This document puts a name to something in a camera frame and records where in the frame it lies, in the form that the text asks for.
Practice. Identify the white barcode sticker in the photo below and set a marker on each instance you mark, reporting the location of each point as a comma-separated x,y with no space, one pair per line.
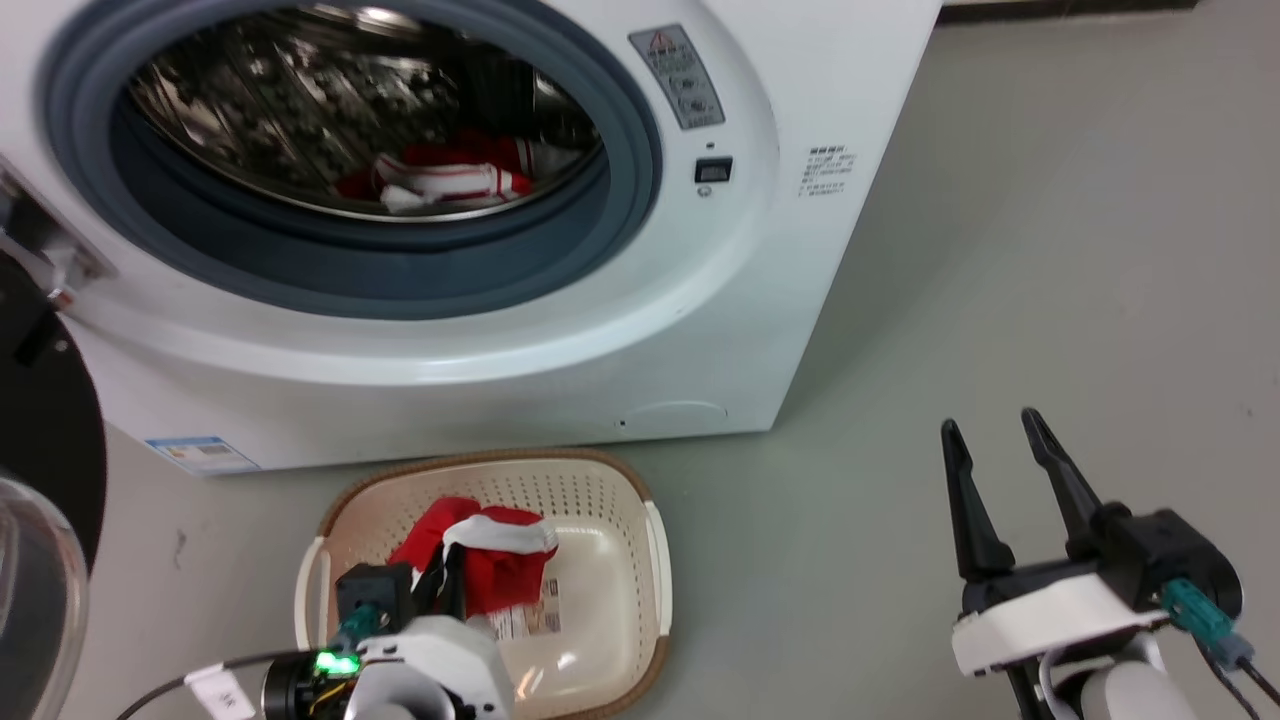
528,615

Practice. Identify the steel washing machine drum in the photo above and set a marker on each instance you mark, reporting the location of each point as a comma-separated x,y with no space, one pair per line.
300,110

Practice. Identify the red garment with white trim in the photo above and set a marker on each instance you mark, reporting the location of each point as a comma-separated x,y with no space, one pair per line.
505,565

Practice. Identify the grey warning sticker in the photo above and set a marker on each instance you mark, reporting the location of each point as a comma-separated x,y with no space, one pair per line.
677,78

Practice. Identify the metal door hinge bracket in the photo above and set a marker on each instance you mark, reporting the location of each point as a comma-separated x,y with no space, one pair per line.
45,245

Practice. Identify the black door latch socket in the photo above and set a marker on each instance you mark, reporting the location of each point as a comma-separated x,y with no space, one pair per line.
713,170

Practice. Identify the small printed text label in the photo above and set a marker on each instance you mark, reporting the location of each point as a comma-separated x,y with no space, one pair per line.
828,170

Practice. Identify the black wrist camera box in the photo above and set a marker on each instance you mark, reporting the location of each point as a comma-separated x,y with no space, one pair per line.
1165,560
373,595

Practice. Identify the white front-load washing machine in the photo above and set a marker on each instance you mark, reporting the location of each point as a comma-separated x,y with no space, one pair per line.
820,300

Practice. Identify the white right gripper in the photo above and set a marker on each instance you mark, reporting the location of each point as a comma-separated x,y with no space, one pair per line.
1040,620

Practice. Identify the blue energy label sticker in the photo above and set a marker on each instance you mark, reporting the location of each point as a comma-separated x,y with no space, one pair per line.
203,455

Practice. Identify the grey rubber door gasket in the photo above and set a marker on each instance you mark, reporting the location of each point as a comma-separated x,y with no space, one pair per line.
600,240

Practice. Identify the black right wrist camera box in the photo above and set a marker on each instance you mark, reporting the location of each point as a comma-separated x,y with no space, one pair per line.
1165,560

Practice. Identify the red white striped garment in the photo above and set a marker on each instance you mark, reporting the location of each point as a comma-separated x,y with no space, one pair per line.
450,180

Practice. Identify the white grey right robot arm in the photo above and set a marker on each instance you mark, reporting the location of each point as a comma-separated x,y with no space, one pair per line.
1115,690

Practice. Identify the cream perforated laundry basket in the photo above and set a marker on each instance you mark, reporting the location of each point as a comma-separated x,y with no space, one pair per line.
600,560

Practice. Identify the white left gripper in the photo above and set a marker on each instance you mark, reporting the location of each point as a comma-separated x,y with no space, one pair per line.
440,655

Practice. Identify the black glass washing machine door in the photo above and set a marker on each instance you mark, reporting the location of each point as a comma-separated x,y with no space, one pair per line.
45,450

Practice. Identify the dark wall baseboard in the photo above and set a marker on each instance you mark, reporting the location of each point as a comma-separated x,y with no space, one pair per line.
1060,8

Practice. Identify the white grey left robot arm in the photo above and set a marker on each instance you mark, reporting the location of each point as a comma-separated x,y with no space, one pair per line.
300,690

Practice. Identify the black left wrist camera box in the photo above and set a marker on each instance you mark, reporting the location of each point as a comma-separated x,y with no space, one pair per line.
373,595

